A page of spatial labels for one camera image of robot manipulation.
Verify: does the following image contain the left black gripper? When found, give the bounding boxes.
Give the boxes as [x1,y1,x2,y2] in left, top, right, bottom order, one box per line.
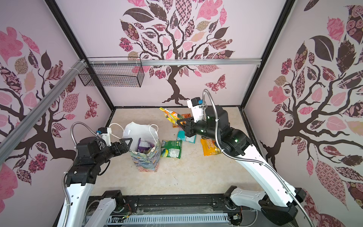
[94,138,132,166]

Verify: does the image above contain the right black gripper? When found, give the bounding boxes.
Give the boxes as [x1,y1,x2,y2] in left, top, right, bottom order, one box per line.
[176,115,219,142]

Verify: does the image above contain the teal snack packet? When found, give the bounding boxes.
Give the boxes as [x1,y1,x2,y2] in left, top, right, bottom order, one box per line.
[177,131,196,143]

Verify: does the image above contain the orange mango snack bag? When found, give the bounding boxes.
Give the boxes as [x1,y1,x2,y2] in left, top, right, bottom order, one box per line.
[159,107,183,128]

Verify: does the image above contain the purple Fox's candy bag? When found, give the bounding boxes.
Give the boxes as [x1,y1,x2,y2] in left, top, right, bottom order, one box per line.
[137,138,154,154]

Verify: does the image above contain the patterned paper gift bag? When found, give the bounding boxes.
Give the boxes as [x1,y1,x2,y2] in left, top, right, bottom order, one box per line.
[121,122,161,172]

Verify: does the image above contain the green white snack bag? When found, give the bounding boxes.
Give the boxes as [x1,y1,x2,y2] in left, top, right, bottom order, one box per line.
[161,140,182,159]

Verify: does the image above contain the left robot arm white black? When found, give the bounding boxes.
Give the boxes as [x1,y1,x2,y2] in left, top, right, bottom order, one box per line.
[57,122,132,227]

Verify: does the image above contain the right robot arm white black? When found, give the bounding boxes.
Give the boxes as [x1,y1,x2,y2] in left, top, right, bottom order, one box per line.
[177,89,314,227]

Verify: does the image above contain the yellow mango snack bag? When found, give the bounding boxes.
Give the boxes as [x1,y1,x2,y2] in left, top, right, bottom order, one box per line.
[200,139,221,156]

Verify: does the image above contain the orange snack packet far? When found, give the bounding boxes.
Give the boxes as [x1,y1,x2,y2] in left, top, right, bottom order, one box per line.
[181,113,192,120]

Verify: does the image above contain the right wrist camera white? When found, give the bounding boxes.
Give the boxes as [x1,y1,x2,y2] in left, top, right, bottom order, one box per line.
[187,97,206,123]

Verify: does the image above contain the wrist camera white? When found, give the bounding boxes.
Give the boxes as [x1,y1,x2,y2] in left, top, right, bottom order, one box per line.
[96,127,112,146]
[187,97,206,123]

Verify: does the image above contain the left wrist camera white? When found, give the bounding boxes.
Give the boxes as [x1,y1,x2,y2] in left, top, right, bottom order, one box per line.
[96,127,112,146]

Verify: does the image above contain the black base frame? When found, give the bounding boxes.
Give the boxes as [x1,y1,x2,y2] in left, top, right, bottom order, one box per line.
[52,192,299,227]

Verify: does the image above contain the aluminium rail back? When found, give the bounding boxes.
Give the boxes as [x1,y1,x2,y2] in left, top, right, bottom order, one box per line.
[89,58,262,66]

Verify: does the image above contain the aluminium rail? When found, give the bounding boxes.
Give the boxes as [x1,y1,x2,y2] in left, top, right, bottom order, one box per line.
[1,59,87,163]
[89,58,262,66]

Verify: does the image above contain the black wire basket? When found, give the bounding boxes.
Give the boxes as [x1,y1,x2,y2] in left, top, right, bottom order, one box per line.
[78,57,145,88]

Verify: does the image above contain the white slotted cable duct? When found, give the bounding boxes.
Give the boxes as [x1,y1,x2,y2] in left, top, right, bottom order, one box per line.
[106,213,230,226]

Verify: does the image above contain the aluminium rail left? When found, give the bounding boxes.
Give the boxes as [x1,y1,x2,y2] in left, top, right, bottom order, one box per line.
[1,59,87,163]

